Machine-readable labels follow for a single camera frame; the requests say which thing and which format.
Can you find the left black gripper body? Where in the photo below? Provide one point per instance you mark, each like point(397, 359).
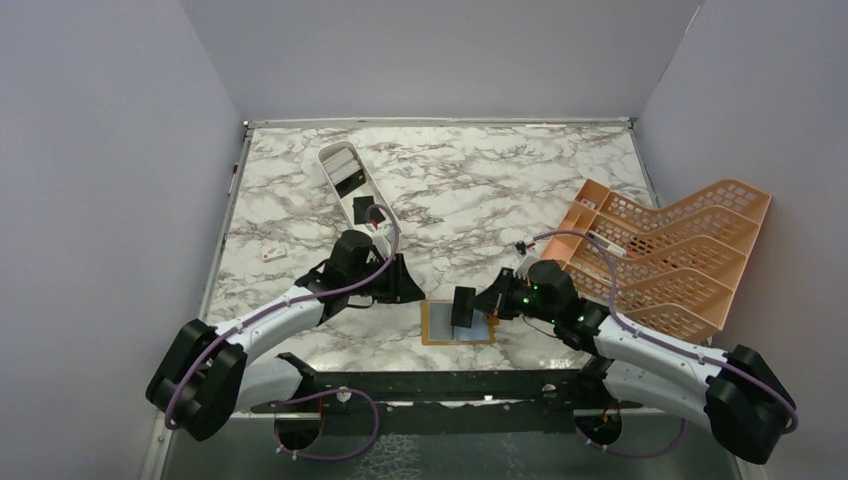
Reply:
point(376, 287)

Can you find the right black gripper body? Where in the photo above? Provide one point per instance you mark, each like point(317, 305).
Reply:
point(518, 298)

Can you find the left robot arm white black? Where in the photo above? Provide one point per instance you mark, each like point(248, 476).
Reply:
point(209, 372)

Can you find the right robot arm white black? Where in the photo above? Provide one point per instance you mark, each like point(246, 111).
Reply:
point(735, 395)

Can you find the white oblong card tray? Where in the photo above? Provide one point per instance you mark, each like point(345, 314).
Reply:
point(355, 190)

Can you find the stack of cards in tray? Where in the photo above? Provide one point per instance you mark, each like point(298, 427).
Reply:
point(344, 171)

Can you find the small white red tag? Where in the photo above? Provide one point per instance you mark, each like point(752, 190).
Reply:
point(270, 253)

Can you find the white marker in rack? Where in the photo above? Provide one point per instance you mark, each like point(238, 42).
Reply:
point(609, 245)

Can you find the orange plastic file rack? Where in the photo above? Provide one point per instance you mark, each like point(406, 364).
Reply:
point(685, 260)

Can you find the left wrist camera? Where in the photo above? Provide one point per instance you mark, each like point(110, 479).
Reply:
point(383, 238)

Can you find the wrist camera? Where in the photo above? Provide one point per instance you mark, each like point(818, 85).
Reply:
point(527, 256)
point(383, 238)

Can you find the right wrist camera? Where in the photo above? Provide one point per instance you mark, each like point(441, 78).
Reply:
point(527, 256)

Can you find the black metal base rail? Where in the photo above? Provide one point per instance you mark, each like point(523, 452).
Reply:
point(443, 402)

